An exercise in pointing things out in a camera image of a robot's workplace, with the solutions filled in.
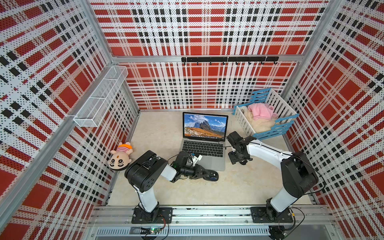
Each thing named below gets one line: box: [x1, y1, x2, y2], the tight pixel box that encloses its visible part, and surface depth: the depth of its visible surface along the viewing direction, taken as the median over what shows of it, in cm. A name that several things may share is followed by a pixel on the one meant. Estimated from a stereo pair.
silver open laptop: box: [180, 112, 229, 171], surface depth 100 cm
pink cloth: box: [248, 102, 279, 121], surface depth 104 cm
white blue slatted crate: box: [255, 117, 295, 140], surface depth 103 cm
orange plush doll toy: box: [107, 141, 134, 171], surface depth 92 cm
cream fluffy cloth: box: [239, 106, 277, 133], surface depth 104 cm
